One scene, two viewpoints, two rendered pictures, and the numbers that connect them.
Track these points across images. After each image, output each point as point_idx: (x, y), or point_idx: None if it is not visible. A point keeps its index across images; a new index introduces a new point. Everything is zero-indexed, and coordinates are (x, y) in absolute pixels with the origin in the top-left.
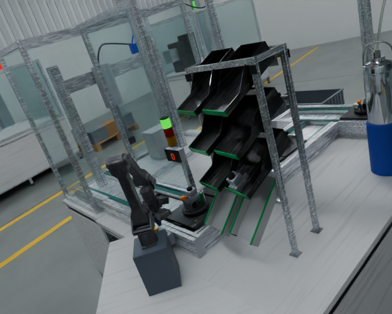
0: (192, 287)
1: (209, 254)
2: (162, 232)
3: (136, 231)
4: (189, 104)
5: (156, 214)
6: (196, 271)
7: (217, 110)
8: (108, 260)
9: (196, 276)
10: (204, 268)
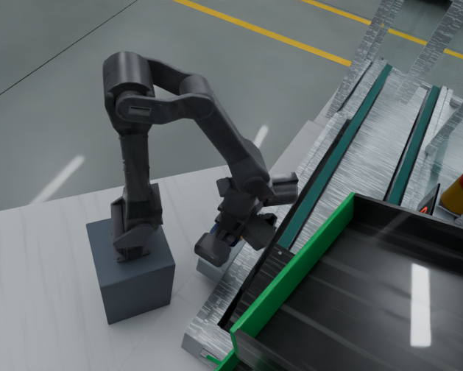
0: (99, 349)
1: (192, 366)
2: (163, 261)
3: (112, 212)
4: (422, 252)
5: (205, 233)
6: (144, 347)
7: None
8: (202, 172)
9: (128, 350)
10: (148, 365)
